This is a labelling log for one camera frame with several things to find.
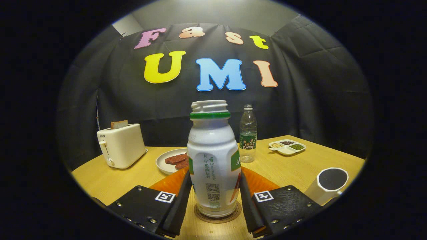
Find round white plate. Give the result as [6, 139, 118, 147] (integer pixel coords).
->
[156, 148, 189, 175]

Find wooden table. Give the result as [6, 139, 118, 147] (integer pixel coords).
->
[72, 135, 366, 240]

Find white cup wooden handle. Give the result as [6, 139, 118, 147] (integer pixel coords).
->
[304, 167, 349, 206]

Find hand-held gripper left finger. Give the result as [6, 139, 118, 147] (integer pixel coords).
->
[107, 167, 193, 238]

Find clear plastic water bottle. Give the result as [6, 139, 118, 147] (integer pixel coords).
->
[239, 104, 258, 163]

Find black backdrop cloth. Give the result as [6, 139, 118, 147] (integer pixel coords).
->
[57, 15, 373, 172]

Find round cork coaster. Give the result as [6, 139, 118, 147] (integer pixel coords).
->
[194, 200, 242, 224]

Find cream toaster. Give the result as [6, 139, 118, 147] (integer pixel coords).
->
[97, 123, 148, 169]

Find white divided tray of beans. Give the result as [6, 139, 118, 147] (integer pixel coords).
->
[269, 139, 307, 156]

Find white juice bottle green label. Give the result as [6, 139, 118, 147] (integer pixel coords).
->
[187, 100, 241, 218]

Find red meat slices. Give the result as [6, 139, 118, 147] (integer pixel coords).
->
[164, 153, 189, 170]

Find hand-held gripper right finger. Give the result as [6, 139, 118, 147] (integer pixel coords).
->
[240, 167, 323, 238]

